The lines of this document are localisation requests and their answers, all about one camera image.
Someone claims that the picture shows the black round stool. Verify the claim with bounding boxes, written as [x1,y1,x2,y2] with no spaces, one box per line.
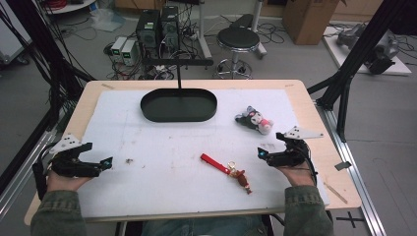
[215,27,263,81]

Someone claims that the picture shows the person's legs in jeans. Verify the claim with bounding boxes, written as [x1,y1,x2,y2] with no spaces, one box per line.
[140,214,268,236]

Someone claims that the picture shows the black tape piece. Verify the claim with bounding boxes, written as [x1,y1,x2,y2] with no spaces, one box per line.
[333,160,352,172]

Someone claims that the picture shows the person's right hand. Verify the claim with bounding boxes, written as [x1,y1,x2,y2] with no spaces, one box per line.
[277,163,317,189]

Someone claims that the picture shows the clear plastic bag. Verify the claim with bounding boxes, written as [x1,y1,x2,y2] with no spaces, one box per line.
[89,7,126,32]

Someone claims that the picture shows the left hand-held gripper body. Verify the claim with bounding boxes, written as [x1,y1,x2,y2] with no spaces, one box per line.
[47,132,102,180]

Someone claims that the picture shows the black computer tower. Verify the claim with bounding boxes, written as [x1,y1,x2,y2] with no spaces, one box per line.
[135,9,162,52]
[159,5,181,51]

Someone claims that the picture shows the grey power supply unit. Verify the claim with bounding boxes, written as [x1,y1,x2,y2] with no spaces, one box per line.
[121,39,139,67]
[110,35,128,63]

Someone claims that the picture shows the white floor board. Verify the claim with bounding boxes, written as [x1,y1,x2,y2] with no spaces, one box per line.
[322,26,413,77]

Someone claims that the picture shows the grey metal desk leg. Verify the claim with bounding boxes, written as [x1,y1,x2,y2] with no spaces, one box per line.
[229,0,268,61]
[196,0,214,61]

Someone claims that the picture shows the black metal frame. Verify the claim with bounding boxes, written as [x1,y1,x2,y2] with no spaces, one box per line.
[0,0,96,195]
[307,0,417,143]

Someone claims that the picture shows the black oval tray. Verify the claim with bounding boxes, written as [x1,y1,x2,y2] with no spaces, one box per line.
[140,88,218,124]

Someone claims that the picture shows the grey and black device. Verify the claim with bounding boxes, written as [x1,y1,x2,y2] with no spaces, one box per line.
[335,23,400,76]

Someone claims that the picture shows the white round table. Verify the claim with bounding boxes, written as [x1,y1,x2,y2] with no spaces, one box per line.
[43,0,98,15]

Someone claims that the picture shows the brown cardboard box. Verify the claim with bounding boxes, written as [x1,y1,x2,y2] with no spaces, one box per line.
[282,0,347,46]

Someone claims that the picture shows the person's left hand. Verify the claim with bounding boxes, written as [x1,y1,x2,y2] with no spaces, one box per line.
[46,171,93,193]

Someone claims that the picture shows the red strap doll keychain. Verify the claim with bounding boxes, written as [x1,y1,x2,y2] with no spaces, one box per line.
[200,152,254,196]

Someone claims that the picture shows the black T-shaped stand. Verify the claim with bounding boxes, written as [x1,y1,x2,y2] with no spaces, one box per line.
[142,57,214,90]

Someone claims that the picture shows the tangle of black floor cables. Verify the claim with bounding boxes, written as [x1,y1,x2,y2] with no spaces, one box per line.
[103,42,212,82]

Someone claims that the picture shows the aluminium rail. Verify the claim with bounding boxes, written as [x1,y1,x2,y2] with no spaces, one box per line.
[315,98,388,236]
[0,130,57,218]

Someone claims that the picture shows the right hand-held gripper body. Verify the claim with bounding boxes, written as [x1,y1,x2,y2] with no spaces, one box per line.
[267,125,325,168]

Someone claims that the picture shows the black and pink plush toy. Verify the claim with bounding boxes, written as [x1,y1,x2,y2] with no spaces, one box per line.
[234,105,275,136]

